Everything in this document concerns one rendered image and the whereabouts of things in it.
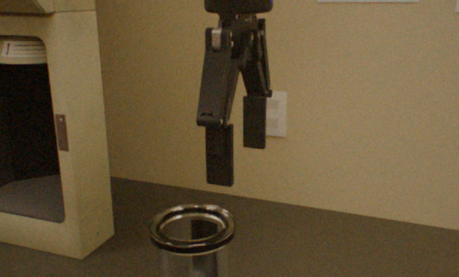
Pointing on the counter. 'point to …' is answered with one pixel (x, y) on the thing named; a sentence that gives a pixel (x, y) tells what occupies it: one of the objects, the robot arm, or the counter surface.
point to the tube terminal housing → (60, 89)
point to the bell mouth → (18, 50)
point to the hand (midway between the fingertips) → (238, 152)
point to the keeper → (61, 132)
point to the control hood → (21, 6)
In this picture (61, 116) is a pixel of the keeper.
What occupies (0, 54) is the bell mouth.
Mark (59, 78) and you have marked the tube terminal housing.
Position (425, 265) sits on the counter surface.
